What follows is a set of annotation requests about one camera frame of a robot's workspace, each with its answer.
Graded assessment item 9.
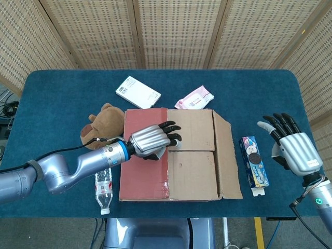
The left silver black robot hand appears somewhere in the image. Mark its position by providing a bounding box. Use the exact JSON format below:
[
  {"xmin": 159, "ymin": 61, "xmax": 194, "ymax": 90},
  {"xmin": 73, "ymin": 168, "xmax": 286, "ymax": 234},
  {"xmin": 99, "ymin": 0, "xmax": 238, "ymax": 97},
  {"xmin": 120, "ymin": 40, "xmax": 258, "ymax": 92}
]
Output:
[{"xmin": 129, "ymin": 120, "xmax": 182, "ymax": 160}]

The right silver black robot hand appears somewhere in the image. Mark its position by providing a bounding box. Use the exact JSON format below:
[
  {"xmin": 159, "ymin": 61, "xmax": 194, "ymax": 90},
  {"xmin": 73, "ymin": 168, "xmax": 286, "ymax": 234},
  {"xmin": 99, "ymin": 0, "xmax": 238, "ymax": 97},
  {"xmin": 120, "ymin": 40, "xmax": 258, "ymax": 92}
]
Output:
[{"xmin": 257, "ymin": 113, "xmax": 325, "ymax": 180}]

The red cardboard box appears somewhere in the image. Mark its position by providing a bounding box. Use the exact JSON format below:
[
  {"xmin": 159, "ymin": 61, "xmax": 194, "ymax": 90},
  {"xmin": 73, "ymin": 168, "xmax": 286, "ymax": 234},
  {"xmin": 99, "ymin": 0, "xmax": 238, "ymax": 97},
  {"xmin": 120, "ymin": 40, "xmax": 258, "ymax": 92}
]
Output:
[{"xmin": 119, "ymin": 107, "xmax": 244, "ymax": 202}]

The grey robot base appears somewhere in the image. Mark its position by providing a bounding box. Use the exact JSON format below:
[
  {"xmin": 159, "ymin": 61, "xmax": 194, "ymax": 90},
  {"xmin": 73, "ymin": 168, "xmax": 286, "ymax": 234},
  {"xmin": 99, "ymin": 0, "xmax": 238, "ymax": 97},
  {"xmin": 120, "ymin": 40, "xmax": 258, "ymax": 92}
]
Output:
[{"xmin": 103, "ymin": 217, "xmax": 216, "ymax": 249}]

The blue snack packet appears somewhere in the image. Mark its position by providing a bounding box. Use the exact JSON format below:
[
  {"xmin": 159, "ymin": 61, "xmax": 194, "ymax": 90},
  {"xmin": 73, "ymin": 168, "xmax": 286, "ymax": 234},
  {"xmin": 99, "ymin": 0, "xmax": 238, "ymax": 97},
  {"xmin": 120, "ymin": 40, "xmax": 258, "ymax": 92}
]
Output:
[{"xmin": 238, "ymin": 135, "xmax": 270, "ymax": 198}]

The brown plush capybara toy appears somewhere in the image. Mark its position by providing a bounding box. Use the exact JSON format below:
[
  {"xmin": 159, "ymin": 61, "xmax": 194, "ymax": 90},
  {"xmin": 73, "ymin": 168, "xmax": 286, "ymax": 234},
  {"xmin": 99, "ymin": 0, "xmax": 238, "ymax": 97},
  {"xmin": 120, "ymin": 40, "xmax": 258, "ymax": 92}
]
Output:
[{"xmin": 80, "ymin": 103, "xmax": 126, "ymax": 150}]

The white flat carton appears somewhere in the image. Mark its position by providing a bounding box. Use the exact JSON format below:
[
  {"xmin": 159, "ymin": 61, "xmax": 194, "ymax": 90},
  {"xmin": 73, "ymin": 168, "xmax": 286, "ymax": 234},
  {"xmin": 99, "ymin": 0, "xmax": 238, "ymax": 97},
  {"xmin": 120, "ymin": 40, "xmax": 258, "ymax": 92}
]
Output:
[{"xmin": 115, "ymin": 75, "xmax": 162, "ymax": 109}]

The pink wet wipes pack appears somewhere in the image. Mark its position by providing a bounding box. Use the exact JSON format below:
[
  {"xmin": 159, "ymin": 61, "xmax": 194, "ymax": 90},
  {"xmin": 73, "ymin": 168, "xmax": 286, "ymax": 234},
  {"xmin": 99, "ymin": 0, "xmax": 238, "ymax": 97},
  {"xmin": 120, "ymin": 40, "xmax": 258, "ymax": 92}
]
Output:
[{"xmin": 174, "ymin": 85, "xmax": 215, "ymax": 110}]

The clear plastic water bottle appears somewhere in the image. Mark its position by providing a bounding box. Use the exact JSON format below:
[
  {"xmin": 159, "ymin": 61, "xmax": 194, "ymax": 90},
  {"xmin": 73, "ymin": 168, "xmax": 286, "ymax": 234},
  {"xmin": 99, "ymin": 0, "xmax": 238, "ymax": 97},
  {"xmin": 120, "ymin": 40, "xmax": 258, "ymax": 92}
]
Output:
[{"xmin": 94, "ymin": 167, "xmax": 114, "ymax": 215}]

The black power strip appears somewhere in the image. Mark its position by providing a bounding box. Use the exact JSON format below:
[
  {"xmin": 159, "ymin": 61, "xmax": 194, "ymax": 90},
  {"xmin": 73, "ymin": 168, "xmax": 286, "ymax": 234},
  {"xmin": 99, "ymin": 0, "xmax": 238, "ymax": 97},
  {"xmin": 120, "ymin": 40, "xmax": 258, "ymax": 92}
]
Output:
[{"xmin": 266, "ymin": 216, "xmax": 297, "ymax": 222}]

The woven rattan folding screen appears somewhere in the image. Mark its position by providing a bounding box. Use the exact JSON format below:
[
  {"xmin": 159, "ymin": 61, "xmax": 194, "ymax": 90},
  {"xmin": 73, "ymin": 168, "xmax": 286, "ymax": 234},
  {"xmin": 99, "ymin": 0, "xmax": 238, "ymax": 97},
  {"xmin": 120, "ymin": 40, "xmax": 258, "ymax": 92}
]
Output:
[{"xmin": 0, "ymin": 0, "xmax": 332, "ymax": 125}]

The white metal pole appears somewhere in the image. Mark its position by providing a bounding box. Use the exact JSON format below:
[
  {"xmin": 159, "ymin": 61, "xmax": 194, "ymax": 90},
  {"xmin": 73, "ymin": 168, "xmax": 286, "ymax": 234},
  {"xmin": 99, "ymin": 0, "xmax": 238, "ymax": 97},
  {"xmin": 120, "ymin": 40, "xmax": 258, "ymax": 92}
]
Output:
[{"xmin": 222, "ymin": 217, "xmax": 230, "ymax": 249}]

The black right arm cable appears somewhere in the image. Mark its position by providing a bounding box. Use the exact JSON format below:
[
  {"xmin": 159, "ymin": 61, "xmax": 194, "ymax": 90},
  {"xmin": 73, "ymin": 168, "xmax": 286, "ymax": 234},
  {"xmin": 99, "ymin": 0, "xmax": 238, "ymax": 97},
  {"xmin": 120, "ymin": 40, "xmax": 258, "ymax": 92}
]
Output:
[{"xmin": 289, "ymin": 175, "xmax": 331, "ymax": 249}]

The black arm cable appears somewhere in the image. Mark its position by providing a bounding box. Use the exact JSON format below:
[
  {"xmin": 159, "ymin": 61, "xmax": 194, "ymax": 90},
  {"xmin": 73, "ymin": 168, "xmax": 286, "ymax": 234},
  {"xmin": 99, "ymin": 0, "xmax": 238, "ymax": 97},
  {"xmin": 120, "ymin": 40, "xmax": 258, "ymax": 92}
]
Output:
[
  {"xmin": 289, "ymin": 175, "xmax": 331, "ymax": 249},
  {"xmin": 0, "ymin": 136, "xmax": 126, "ymax": 174}
]

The blue floor cable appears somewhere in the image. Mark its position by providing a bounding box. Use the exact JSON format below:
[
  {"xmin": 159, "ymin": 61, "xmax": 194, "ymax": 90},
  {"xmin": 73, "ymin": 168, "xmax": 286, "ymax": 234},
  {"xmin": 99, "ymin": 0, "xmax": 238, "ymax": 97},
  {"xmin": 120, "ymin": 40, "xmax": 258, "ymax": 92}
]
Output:
[{"xmin": 267, "ymin": 220, "xmax": 282, "ymax": 249}]

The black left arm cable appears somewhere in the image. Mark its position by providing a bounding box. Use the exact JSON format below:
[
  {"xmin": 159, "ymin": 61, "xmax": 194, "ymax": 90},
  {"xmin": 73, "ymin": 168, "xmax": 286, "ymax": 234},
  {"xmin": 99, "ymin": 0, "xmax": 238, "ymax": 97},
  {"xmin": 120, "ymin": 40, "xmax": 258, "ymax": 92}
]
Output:
[{"xmin": 0, "ymin": 136, "xmax": 126, "ymax": 174}]

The black floor cables bundle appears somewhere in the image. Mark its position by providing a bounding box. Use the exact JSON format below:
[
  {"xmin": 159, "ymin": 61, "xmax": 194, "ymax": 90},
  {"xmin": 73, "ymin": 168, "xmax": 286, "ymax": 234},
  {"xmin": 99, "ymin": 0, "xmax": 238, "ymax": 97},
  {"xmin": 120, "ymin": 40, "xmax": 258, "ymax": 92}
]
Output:
[{"xmin": 0, "ymin": 88, "xmax": 20, "ymax": 130}]

